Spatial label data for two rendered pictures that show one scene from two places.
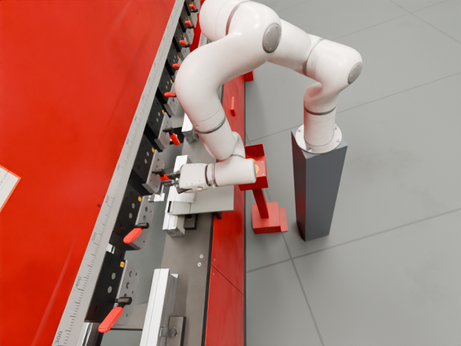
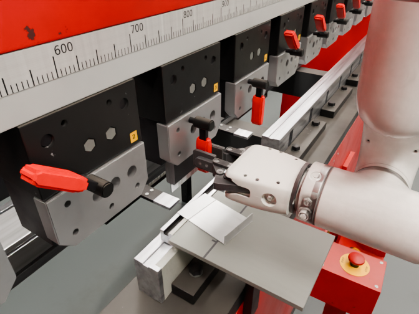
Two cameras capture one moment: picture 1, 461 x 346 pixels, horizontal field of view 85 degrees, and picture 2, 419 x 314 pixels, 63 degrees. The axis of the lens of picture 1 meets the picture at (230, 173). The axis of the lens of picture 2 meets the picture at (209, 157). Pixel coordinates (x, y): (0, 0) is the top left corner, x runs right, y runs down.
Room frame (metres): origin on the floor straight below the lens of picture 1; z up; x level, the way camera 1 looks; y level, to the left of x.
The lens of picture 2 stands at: (0.16, 0.12, 1.48)
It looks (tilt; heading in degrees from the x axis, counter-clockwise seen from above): 33 degrees down; 13
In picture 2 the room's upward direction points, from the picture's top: straight up
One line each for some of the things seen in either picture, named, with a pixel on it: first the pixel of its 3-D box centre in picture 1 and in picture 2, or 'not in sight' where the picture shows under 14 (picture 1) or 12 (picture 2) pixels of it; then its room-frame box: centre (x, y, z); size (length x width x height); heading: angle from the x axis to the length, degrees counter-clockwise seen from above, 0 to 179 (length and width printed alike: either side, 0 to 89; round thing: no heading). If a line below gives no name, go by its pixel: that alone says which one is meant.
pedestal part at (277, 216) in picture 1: (269, 217); not in sight; (0.85, -0.15, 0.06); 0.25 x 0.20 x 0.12; 72
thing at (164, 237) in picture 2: (173, 193); (195, 209); (0.70, 0.27, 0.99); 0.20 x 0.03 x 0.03; 160
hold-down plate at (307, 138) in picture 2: not in sight; (305, 140); (1.23, 0.02, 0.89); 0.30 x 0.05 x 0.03; 160
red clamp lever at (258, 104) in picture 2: (171, 136); (255, 101); (0.80, 0.16, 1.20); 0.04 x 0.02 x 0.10; 70
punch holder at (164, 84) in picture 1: (161, 93); (274, 44); (1.03, 0.15, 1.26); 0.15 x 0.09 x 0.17; 160
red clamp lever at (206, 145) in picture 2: (162, 178); (201, 144); (0.62, 0.23, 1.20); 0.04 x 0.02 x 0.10; 70
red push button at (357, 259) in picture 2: not in sight; (355, 261); (0.81, -0.12, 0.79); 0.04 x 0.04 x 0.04
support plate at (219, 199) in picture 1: (204, 193); (252, 240); (0.63, 0.14, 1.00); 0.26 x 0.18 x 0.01; 70
